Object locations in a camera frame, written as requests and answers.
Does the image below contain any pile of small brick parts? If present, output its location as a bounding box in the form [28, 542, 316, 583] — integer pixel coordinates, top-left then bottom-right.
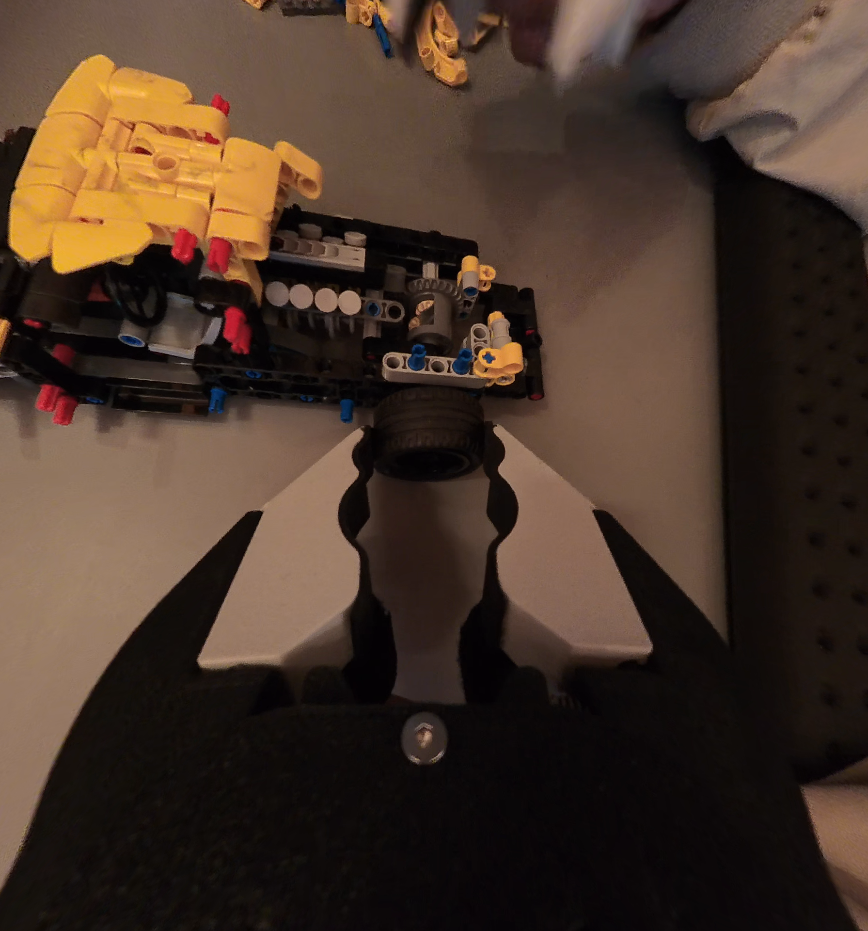
[241, 0, 507, 88]

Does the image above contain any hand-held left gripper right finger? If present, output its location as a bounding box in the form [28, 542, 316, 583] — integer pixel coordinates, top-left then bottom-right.
[460, 422, 654, 704]

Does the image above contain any person's beige jacket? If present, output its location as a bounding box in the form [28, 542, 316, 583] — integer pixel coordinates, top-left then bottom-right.
[801, 756, 868, 931]

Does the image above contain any grey desk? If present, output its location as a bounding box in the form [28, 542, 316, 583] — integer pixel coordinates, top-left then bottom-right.
[0, 0, 729, 910]

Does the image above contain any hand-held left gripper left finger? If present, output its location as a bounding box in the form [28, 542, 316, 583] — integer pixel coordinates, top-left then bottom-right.
[197, 425, 397, 704]

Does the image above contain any yellow black brick car chassis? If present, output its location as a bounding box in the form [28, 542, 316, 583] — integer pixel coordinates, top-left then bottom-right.
[0, 54, 547, 481]

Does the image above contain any black mesh chair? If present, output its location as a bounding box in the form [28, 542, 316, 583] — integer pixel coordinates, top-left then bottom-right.
[713, 145, 868, 783]

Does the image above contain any person's right forearm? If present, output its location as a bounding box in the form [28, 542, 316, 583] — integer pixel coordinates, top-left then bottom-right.
[645, 0, 868, 234]

